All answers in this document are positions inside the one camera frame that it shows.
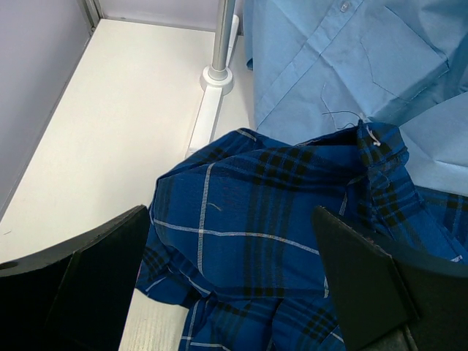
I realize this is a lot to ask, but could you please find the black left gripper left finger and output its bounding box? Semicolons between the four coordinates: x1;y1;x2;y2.
1;205;149;350

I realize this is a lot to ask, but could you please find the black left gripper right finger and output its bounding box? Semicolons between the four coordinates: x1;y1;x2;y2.
312;206;467;350

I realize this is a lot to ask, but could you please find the blue plaid shirt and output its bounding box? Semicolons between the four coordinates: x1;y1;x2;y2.
137;122;467;350

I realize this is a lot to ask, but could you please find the light blue shirt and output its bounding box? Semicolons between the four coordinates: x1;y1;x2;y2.
243;0;467;195

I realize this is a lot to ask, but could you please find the white and chrome clothes rack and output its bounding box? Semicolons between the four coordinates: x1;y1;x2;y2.
186;0;240;156

